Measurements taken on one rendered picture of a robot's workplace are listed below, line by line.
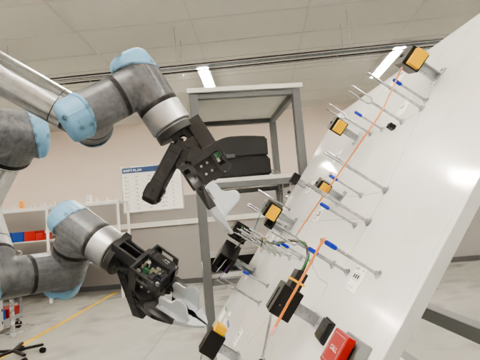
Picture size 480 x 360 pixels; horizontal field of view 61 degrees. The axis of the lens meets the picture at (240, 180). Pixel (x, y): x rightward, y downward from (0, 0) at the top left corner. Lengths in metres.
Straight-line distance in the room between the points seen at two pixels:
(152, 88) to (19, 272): 0.40
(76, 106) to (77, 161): 8.37
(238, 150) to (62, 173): 7.54
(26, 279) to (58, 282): 0.06
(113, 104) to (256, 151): 1.19
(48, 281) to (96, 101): 0.35
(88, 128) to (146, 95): 0.11
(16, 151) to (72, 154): 8.04
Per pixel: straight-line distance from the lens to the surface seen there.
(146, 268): 0.75
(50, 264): 0.87
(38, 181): 9.41
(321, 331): 0.73
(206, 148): 0.71
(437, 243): 0.60
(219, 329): 1.12
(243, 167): 1.83
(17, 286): 0.85
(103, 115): 0.72
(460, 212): 0.60
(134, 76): 0.74
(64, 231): 0.84
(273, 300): 0.76
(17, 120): 1.10
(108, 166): 8.82
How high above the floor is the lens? 1.31
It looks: 4 degrees up
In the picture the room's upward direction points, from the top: 5 degrees counter-clockwise
